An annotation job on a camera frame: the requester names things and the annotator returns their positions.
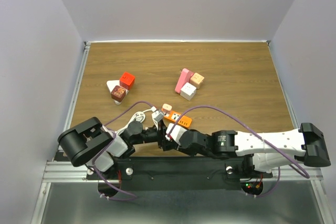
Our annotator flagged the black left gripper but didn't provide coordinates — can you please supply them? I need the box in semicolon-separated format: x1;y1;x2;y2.
132;119;177;151

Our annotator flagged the orange power strip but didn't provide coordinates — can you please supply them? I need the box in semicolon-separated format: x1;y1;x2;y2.
164;110;192;129

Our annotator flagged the pink cube socket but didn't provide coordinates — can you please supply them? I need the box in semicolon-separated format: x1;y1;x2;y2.
161;103;172;115

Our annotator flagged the white cube socket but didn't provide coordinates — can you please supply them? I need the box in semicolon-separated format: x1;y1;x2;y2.
180;82;197;101

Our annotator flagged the pink triangular socket adapter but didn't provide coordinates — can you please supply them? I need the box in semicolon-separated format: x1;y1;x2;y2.
175;68;194;94

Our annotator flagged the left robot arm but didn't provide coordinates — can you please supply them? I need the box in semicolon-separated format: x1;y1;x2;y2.
57;117;167;179

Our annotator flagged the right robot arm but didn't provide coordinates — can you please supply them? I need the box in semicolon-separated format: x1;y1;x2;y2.
163;123;331;177

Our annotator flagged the dark red cube socket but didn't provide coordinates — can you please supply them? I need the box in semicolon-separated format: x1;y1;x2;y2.
110;85;127;102

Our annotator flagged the bright red cube socket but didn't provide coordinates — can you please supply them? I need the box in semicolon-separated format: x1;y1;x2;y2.
119;72;135;90

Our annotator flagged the beige dragon cube socket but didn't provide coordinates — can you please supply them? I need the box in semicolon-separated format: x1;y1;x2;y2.
190;72;204;89

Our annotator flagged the white power strip base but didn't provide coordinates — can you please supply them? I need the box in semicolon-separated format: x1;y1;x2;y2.
107;80;129;105

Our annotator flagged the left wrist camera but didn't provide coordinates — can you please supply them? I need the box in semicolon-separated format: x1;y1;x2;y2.
152;110;164;129

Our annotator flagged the white power cord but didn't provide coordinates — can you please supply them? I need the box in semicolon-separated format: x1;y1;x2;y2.
115;106;158;137

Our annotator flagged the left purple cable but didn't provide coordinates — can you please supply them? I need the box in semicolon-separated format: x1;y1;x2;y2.
91;100;158;200

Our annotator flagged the purple cable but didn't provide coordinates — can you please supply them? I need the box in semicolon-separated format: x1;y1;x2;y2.
91;100;158;200
165;105;310;199

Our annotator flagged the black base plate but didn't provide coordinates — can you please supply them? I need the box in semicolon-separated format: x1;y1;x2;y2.
52;155;274;192

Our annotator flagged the aluminium rail frame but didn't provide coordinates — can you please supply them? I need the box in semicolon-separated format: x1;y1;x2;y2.
30;40;92;224

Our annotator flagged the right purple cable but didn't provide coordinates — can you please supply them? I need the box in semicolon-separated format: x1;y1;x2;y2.
165;105;310;199

